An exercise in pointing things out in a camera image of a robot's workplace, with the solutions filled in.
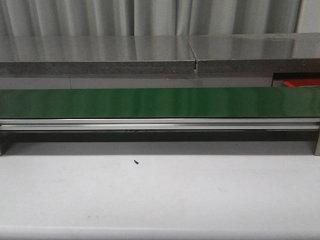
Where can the red plastic tray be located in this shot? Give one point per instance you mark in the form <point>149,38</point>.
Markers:
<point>302,82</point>

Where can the grey counter right section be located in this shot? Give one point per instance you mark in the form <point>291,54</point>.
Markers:
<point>255,60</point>

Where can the grey counter section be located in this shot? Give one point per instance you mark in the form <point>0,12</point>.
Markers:
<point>51,62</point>
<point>255,60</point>

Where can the grey pleated curtain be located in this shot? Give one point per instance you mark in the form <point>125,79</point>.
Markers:
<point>146,17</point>

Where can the green conveyor belt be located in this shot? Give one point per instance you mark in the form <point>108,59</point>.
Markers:
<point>198,102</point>

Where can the grey counter left section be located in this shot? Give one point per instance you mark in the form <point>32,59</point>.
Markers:
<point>51,62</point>

